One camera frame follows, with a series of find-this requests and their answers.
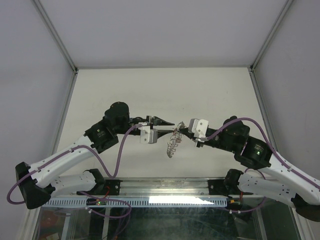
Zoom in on right aluminium frame post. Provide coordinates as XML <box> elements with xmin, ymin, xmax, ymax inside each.
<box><xmin>250</xmin><ymin>0</ymin><xmax>295</xmax><ymax>72</ymax></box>

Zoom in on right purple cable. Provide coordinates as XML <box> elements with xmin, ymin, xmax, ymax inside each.
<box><xmin>203</xmin><ymin>117</ymin><xmax>320</xmax><ymax>216</ymax></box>

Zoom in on white slotted cable duct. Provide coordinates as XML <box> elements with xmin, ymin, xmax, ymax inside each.
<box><xmin>44</xmin><ymin>195</ymin><xmax>228</xmax><ymax>208</ymax></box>

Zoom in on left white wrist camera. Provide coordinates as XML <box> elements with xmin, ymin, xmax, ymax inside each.
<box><xmin>139</xmin><ymin>125</ymin><xmax>158</xmax><ymax>144</ymax></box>

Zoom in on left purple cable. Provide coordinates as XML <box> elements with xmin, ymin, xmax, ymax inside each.
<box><xmin>6</xmin><ymin>122</ymin><xmax>148</xmax><ymax>206</ymax></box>

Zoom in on purple cable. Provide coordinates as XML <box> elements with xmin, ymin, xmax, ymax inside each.
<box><xmin>203</xmin><ymin>117</ymin><xmax>320</xmax><ymax>216</ymax></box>
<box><xmin>6</xmin><ymin>122</ymin><xmax>148</xmax><ymax>206</ymax></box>

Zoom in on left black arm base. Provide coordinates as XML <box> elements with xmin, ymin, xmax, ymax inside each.
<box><xmin>83</xmin><ymin>179</ymin><xmax>123</xmax><ymax>197</ymax></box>

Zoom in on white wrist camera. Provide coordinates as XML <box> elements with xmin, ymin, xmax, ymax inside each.
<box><xmin>188</xmin><ymin>118</ymin><xmax>209</xmax><ymax>142</ymax></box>
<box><xmin>139</xmin><ymin>125</ymin><xmax>158</xmax><ymax>144</ymax></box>

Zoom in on left aluminium frame post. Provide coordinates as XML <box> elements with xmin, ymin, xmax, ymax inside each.
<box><xmin>31</xmin><ymin>0</ymin><xmax>78</xmax><ymax>73</ymax></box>

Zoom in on aluminium mounting rail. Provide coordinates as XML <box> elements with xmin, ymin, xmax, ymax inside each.
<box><xmin>33</xmin><ymin>176</ymin><xmax>301</xmax><ymax>201</ymax></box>

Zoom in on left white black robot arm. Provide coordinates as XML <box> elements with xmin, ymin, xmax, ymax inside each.
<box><xmin>15</xmin><ymin>101</ymin><xmax>173</xmax><ymax>210</ymax></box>

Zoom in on aluminium frame post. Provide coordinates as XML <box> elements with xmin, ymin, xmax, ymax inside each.
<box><xmin>31</xmin><ymin>0</ymin><xmax>78</xmax><ymax>73</ymax></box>
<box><xmin>250</xmin><ymin>0</ymin><xmax>295</xmax><ymax>72</ymax></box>

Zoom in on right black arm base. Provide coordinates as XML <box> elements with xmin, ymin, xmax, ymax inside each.
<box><xmin>207</xmin><ymin>179</ymin><xmax>241</xmax><ymax>198</ymax></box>

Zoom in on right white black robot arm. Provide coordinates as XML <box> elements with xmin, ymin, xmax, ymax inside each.
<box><xmin>178</xmin><ymin>116</ymin><xmax>320</xmax><ymax>222</ymax></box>

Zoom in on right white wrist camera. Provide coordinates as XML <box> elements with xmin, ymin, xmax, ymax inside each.
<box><xmin>188</xmin><ymin>118</ymin><xmax>209</xmax><ymax>142</ymax></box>

